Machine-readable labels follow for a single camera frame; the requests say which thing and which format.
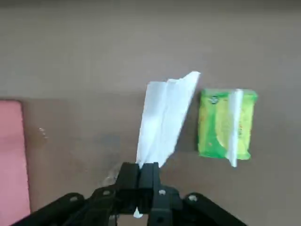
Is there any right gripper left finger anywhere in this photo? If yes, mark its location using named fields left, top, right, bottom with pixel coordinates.
left=14, top=162, right=142, bottom=226

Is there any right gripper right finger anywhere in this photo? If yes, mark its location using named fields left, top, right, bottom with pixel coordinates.
left=139, top=161, right=247, bottom=226

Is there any white paper tissue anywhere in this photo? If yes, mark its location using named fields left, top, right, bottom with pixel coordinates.
left=133, top=71, right=202, bottom=218

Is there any pink plastic container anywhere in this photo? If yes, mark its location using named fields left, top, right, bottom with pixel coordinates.
left=0, top=100, right=32, bottom=217

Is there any green tissue pack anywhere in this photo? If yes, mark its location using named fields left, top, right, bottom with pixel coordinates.
left=197, top=88, right=259, bottom=168

